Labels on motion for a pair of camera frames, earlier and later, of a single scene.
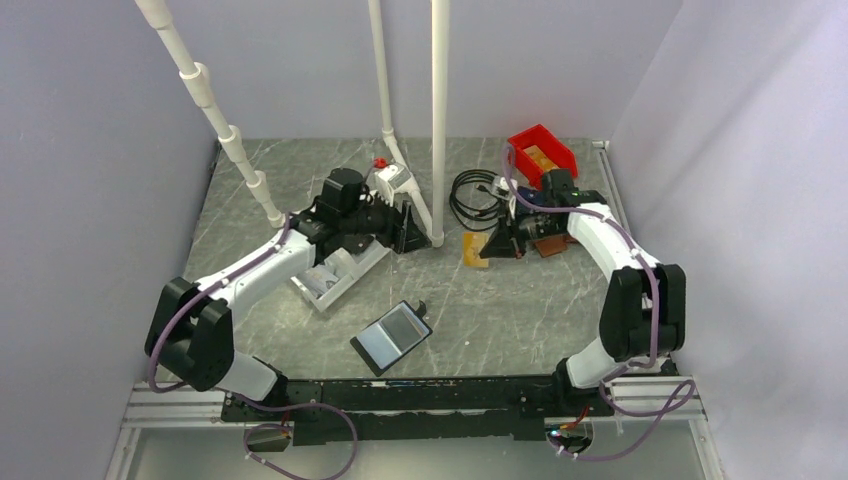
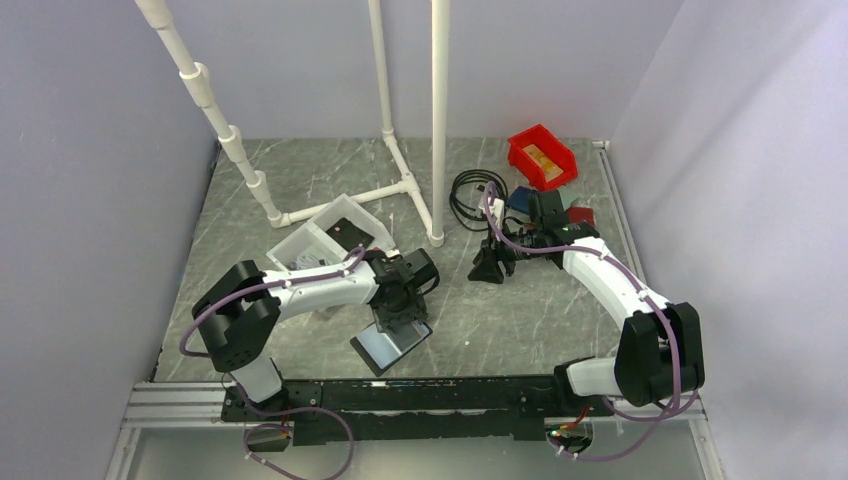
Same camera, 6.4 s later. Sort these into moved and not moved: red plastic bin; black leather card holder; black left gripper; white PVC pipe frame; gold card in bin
Moved: black left gripper
Not moved: gold card in bin; white PVC pipe frame; black leather card holder; red plastic bin
